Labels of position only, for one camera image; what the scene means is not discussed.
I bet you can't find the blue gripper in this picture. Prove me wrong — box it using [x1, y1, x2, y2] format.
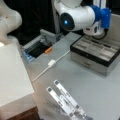
[91, 5, 111, 29]

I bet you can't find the grey jewelry box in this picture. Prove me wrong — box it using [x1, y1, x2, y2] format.
[70, 36, 120, 75]

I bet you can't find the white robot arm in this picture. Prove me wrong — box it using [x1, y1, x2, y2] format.
[54, 0, 111, 35]

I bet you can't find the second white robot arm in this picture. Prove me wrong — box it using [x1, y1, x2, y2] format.
[0, 0, 22, 44]

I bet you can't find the orange tool in tray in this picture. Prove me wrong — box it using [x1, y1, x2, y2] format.
[45, 47, 52, 54]

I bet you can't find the dark floor tray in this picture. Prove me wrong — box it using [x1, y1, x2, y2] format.
[22, 29, 62, 63]

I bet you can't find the white box on table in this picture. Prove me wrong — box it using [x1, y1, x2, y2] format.
[0, 43, 36, 109]

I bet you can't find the white cable with adapter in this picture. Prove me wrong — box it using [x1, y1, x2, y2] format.
[31, 49, 72, 83]

